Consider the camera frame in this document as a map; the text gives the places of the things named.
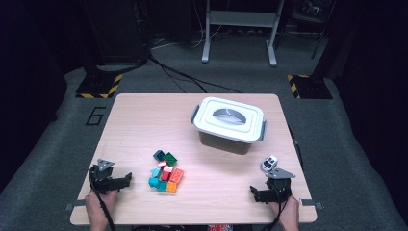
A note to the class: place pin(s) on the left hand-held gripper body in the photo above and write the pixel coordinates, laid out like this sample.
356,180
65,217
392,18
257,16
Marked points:
102,179

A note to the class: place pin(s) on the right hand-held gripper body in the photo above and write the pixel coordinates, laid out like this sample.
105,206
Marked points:
280,189

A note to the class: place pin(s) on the white toy car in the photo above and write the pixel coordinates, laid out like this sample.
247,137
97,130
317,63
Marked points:
268,163

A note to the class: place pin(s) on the single red brick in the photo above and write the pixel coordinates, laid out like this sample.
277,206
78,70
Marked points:
165,176

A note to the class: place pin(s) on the single green brick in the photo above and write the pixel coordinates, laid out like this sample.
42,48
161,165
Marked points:
170,159

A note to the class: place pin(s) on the pile of coloured building blocks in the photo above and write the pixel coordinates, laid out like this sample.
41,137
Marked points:
176,175

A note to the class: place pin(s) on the white box lid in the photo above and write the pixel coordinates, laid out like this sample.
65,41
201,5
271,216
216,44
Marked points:
208,123

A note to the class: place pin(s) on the person's right hand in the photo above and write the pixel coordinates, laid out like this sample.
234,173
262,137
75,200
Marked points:
288,211

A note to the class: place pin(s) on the person's left hand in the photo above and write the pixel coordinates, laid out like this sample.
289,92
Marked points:
96,207

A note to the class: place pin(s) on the red printed item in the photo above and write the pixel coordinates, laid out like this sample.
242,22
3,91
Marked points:
221,228

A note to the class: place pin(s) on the black cabinet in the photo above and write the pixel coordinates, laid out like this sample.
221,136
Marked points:
118,32

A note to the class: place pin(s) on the grey metal stand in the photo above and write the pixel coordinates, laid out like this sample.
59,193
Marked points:
240,18

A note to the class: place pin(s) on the dark equipment clutter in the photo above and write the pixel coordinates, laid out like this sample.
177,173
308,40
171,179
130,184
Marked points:
312,8

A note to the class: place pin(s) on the grey table bracket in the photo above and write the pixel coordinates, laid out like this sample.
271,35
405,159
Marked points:
309,202
78,203

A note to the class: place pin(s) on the black yellow striped base plate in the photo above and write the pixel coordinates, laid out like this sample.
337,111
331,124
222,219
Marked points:
96,86
312,88

